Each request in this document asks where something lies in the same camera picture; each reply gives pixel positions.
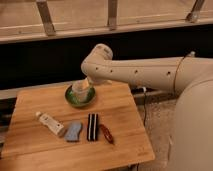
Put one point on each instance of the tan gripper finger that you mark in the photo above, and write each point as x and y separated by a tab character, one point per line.
85	83

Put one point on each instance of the white plastic bottle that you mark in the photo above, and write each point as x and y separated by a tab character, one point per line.
54	126

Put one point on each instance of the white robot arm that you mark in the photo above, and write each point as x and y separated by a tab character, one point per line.
191	78

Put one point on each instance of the clear bottle on ledge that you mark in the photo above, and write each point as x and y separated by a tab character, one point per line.
191	54

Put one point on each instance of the green bowl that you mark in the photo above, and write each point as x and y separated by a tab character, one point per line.
72	100

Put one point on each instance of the black white striped block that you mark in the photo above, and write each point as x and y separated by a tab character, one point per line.
92	127

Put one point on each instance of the blue sponge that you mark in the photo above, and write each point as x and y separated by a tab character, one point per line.
73	131

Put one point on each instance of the wooden table board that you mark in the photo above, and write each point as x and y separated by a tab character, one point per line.
47	134

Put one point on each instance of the middle metal railing post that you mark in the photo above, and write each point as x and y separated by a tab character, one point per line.
112	14

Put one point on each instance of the metal railing post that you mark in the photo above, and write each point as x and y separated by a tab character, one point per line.
112	14
44	12
193	15

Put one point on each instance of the left metal railing post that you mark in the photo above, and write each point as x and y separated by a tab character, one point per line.
44	12

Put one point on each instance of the right metal railing post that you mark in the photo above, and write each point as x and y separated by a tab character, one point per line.
193	15

